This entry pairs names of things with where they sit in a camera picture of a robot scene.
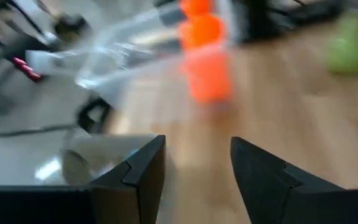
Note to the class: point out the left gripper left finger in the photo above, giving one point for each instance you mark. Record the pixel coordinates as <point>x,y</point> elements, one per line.
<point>148,174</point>

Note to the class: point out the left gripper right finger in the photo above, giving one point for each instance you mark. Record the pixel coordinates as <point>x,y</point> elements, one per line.
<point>266,193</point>

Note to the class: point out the orange squeeze bottle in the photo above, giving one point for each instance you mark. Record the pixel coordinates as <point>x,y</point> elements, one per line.
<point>207,62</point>

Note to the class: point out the clear bottle white cap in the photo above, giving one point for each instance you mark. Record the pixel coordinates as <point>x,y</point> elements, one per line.
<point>51,62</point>

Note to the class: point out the clear plastic bin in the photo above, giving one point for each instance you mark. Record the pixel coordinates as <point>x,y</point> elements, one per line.
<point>129,46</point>

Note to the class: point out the green pear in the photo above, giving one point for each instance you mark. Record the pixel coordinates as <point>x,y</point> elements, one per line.
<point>350,40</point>

